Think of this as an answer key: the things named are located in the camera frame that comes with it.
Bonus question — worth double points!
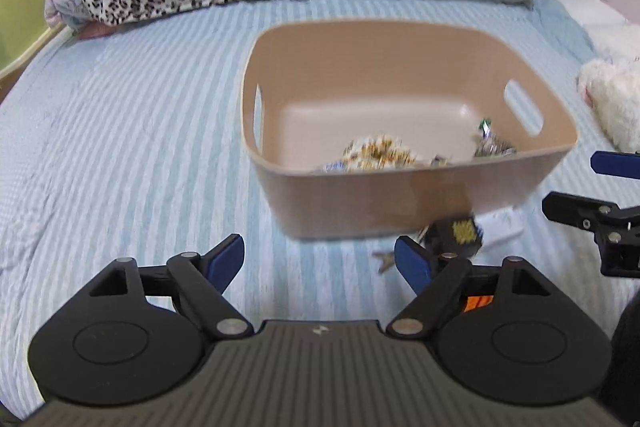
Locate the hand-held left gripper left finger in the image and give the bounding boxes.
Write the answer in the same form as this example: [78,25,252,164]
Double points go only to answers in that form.
[88,234,254,341]

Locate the blue striped bedsheet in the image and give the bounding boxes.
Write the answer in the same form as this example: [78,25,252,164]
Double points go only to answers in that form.
[0,0,640,423]

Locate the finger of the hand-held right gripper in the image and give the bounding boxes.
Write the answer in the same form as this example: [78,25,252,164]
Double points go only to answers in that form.
[590,150,640,180]
[542,191,640,278]

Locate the pink floral cloth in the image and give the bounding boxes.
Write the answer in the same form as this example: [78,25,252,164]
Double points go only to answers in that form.
[44,0,108,40]

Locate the black cube with yellow print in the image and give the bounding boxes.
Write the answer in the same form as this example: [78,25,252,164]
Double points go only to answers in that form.
[428,214,485,259]

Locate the silver green candy wrapper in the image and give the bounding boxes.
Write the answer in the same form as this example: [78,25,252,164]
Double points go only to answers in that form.
[472,119,519,158]

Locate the white gold patterned snack packet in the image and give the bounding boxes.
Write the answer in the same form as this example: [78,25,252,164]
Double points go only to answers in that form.
[343,135,418,172]

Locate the small grey metal key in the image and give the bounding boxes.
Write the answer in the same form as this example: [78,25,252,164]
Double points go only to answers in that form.
[374,251,398,275]

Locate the white fluffy plush toy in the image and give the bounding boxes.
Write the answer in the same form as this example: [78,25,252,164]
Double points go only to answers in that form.
[578,26,640,154]

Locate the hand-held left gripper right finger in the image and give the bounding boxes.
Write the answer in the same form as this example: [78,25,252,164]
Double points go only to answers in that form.
[386,236,555,340]

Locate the beige plastic basket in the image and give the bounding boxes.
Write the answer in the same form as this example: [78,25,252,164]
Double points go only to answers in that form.
[241,20,580,241]

